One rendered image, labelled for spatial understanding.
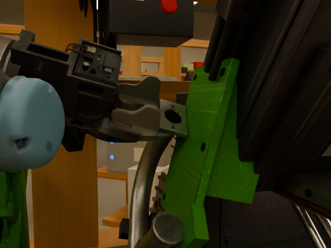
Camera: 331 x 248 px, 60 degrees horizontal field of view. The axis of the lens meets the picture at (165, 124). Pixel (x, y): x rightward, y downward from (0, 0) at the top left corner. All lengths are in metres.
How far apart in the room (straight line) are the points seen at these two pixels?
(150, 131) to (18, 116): 0.19
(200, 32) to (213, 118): 11.59
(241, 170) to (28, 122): 0.24
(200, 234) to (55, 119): 0.18
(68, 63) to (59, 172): 0.39
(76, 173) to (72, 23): 0.33
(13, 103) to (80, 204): 0.50
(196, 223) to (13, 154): 0.19
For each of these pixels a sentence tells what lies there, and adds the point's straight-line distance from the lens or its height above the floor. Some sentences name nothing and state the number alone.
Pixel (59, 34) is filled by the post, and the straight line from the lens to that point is 0.68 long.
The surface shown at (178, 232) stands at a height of 1.08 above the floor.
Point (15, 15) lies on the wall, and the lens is 10.66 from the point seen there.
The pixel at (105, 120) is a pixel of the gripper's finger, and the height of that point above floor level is 1.20.
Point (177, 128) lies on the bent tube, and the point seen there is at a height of 1.19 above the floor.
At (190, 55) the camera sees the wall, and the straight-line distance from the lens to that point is 11.55.
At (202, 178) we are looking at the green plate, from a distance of 0.33.
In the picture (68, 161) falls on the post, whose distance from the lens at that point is 0.68.
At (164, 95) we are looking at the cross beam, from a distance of 0.78.
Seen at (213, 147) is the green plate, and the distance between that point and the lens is 0.32.
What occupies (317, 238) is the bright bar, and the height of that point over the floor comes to 1.06.
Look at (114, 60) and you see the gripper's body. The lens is 0.35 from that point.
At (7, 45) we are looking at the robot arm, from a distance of 0.36.
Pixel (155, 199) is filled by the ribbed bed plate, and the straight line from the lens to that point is 0.52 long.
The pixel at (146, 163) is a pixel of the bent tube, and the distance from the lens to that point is 0.45.
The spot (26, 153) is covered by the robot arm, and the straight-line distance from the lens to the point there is 0.23.
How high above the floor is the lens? 1.23
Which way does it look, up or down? 5 degrees down
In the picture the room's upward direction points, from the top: straight up
